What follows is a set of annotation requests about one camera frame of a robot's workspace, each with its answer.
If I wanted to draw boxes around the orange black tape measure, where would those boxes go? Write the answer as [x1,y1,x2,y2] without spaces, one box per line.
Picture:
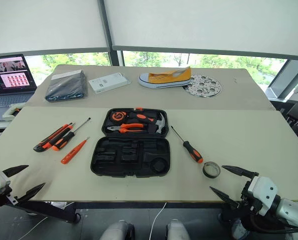
[110,111,126,124]

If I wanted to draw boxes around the white flat box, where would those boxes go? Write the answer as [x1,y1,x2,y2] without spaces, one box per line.
[88,72,132,95]

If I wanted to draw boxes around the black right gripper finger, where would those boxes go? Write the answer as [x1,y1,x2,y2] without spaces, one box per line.
[209,186,240,210]
[221,164,260,180]

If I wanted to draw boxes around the gray rounded shape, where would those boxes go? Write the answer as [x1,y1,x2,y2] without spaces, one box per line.
[165,219,191,240]
[99,219,135,240]

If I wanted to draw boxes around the white cable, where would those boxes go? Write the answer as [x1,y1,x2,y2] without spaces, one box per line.
[148,201,168,240]
[15,201,75,240]

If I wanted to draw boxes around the black electrical tape roll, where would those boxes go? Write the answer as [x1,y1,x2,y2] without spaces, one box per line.
[202,161,222,180]

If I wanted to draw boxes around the open laptop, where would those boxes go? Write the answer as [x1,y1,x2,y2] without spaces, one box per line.
[0,53,38,123]

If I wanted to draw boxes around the white handheld device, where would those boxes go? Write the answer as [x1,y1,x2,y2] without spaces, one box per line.
[2,102,24,121]

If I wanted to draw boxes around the dark window post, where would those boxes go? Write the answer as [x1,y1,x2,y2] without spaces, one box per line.
[97,0,126,67]

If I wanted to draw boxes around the orange black utility knife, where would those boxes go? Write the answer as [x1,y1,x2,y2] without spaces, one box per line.
[33,122,73,153]

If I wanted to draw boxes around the yellow canvas shoe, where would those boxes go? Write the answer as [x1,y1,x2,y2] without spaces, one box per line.
[138,65,193,89]

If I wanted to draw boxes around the orange test pen screwdriver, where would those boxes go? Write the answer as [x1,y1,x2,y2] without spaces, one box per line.
[60,136,90,165]

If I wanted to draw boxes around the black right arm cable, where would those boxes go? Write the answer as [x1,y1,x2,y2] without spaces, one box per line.
[247,214,298,235]

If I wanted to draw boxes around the black table leg base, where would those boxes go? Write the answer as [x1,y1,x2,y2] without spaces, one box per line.
[13,200,81,224]
[218,211,251,240]

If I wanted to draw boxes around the dark folded cloth pack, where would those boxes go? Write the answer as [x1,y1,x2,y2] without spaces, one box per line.
[44,69,88,103]

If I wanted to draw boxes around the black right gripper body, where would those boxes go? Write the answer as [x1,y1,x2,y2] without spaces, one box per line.
[237,172,262,217]

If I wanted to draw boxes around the steel claw hammer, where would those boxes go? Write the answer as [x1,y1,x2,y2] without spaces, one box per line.
[148,112,168,135]

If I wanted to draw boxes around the gray tilted panel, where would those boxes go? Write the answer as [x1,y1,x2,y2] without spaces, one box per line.
[267,59,298,102]

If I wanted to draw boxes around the white roller blind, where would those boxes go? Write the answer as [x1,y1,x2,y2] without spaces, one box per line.
[0,0,109,56]
[103,0,298,61]

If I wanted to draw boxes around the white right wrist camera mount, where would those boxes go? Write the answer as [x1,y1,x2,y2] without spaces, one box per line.
[247,175,281,217]

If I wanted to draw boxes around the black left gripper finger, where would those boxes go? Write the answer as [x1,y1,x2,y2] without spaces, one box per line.
[17,182,46,202]
[2,164,29,179]

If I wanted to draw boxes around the perforated metal disc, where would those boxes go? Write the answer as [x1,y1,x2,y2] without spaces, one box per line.
[182,74,223,99]

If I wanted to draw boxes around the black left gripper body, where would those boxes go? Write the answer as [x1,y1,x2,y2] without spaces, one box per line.
[0,186,21,208]

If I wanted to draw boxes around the orange handled pliers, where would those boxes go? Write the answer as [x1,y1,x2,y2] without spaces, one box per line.
[106,122,147,134]

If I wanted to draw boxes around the black tool case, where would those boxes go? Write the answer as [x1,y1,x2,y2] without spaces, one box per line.
[90,107,171,179]

